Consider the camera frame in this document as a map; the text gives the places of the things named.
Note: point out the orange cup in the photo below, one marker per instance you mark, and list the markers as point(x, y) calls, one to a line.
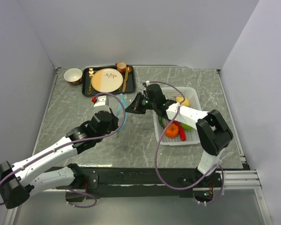
point(121, 66)

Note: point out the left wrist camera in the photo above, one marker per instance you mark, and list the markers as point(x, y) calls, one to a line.
point(100, 102)

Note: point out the red chili pepper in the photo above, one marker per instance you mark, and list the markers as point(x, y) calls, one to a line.
point(180, 130)

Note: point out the clear zip top bag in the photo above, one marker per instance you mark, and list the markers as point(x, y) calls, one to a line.
point(122, 105)

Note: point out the black serving tray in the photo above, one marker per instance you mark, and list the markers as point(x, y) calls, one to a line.
point(130, 84)

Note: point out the gold knife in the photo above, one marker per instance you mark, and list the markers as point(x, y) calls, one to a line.
point(125, 80)

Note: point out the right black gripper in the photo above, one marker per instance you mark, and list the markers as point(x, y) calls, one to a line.
point(135, 107)

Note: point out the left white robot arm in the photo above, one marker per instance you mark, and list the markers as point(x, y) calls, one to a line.
point(19, 181)

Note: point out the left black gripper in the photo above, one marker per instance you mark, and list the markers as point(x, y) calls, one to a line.
point(114, 122)

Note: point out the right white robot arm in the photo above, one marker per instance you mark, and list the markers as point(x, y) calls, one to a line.
point(214, 133)

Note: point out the gold spoon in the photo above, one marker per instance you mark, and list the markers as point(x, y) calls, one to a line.
point(129, 68)

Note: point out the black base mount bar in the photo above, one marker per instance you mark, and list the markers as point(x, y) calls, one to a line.
point(142, 182)

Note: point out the green toy fruit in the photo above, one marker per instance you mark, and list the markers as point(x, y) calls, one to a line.
point(186, 127)

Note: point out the orange and cream plate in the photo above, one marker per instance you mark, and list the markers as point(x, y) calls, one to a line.
point(107, 80)

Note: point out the green chili pepper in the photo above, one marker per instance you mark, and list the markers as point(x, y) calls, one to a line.
point(161, 122)

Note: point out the white plastic basket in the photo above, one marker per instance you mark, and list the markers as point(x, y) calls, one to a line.
point(191, 135)

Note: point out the yellow toy potato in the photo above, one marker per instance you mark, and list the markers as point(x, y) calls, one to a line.
point(183, 101)

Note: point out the white and red bowl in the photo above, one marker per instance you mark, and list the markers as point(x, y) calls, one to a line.
point(73, 76)

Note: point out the orange toy pumpkin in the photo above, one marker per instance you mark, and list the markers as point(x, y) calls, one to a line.
point(172, 131)

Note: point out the gold fork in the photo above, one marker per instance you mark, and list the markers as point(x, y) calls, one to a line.
point(91, 74)

